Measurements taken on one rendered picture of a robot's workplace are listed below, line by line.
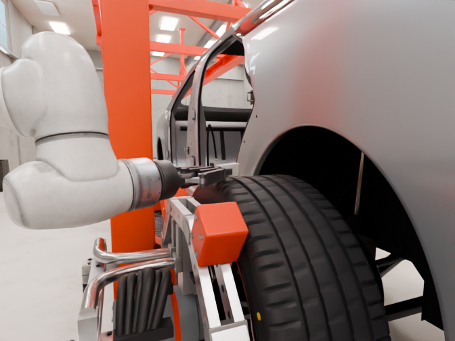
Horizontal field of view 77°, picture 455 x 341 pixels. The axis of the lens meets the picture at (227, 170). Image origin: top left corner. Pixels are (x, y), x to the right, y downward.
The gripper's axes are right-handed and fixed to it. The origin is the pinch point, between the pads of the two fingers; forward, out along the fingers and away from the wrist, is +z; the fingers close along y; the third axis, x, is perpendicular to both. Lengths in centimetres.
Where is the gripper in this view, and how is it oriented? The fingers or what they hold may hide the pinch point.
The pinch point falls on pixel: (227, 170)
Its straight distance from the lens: 66.5
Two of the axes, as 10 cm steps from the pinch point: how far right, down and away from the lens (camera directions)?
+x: 0.2, -9.9, -1.5
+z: 6.9, -1.0, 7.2
